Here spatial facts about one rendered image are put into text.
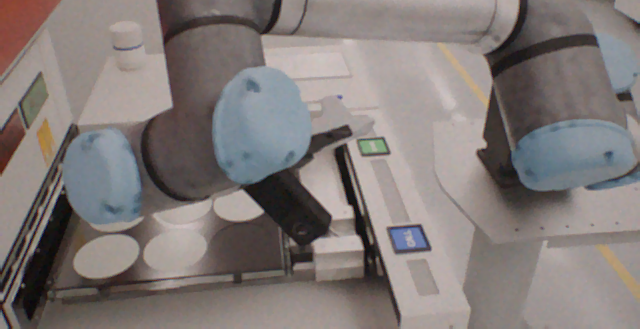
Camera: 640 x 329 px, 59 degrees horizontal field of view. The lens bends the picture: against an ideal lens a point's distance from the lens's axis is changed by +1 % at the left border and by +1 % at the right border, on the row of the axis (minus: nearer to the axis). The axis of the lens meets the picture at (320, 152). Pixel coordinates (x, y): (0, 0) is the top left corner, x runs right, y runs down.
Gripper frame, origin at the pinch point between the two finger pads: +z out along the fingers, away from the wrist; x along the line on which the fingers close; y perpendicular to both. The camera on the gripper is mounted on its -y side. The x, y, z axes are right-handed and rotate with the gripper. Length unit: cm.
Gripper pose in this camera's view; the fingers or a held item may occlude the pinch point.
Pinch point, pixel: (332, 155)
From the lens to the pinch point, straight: 72.0
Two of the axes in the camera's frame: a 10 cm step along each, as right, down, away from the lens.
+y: -4.6, -8.7, 1.8
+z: 5.2, -1.0, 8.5
